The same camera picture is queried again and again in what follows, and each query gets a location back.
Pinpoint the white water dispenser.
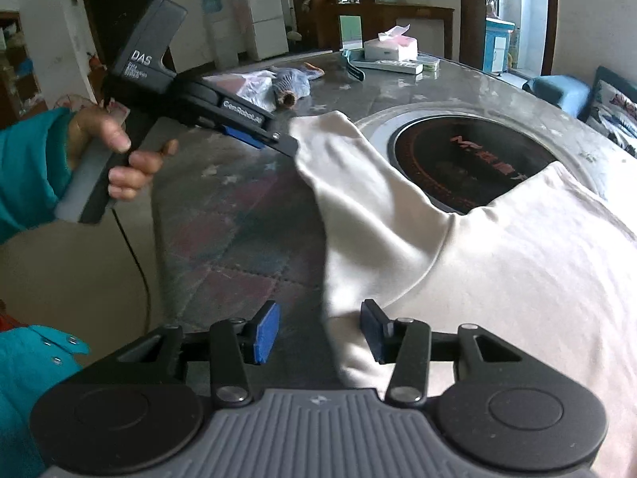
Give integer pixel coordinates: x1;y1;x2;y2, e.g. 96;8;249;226
200;0;240;68

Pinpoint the dark wooden door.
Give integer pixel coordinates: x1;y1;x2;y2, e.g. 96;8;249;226
82;0;175;80

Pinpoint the cream long-sleeve garment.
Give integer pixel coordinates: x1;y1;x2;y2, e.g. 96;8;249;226
289;110;637;478

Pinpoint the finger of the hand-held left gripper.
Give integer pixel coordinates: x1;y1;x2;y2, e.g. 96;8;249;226
221;124;300;159

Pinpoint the blue grey knit sock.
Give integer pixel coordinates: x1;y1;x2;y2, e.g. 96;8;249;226
271;62;325;110

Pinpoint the cluttered wooden shelf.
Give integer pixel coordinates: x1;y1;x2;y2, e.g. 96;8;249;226
0;10;51;120

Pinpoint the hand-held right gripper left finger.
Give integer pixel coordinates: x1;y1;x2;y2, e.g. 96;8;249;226
117;300;282;406

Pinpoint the person's left hand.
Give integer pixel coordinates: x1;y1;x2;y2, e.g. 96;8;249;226
67;108;180;202

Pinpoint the butterfly print pillow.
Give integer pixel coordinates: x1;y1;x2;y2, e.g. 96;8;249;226
584;78;637;157

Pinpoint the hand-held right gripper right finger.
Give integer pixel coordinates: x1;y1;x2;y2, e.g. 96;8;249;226
360;299;523;407

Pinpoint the person's teal jacket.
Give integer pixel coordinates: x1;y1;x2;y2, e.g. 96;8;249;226
0;326;90;478

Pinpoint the dark wooden door frame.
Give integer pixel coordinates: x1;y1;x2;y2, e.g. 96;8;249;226
459;0;559;76

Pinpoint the white remote control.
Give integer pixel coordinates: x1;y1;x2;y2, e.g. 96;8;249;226
351;58;424;74

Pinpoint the clear plastic bag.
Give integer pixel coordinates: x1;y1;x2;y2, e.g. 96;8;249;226
201;70;279;113

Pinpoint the person's left forearm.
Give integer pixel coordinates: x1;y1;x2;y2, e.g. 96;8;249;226
0;107;75;245

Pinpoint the blue bathroom cabinet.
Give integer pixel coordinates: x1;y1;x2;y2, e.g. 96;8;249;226
484;17;516;73

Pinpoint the white refrigerator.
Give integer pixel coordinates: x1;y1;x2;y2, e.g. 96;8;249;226
242;0;290;62

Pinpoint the black round induction cooktop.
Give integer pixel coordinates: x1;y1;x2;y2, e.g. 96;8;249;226
385;118;568;215

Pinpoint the black cable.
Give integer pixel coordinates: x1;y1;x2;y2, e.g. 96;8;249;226
110;206;152;332

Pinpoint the white tissue box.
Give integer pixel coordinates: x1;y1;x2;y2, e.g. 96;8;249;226
363;24;419;61

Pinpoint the green board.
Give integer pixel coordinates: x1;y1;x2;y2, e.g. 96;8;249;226
339;14;363;49

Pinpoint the dark wooden display cabinet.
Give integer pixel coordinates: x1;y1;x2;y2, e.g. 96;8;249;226
293;0;456;61

